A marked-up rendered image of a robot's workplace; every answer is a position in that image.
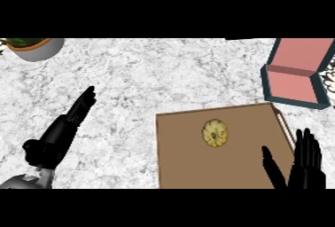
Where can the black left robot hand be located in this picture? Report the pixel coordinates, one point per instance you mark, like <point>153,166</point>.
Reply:
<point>60,137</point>

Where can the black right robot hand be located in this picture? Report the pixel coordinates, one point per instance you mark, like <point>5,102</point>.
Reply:
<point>306,165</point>

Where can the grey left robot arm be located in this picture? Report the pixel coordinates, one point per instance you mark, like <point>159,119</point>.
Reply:
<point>30,179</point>

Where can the brown wooden tray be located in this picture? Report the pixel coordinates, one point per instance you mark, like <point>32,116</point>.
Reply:
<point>222,147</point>

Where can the yellow squash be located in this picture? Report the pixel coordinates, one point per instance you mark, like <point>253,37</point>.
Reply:
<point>215,133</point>

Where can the teal box with pink inside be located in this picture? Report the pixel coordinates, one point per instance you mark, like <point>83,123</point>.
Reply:
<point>297,72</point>

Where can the grey plant pot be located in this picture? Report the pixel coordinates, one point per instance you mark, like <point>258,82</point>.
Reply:
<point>38,48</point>

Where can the green plant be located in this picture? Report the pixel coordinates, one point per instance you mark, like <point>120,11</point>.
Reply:
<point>20,42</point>

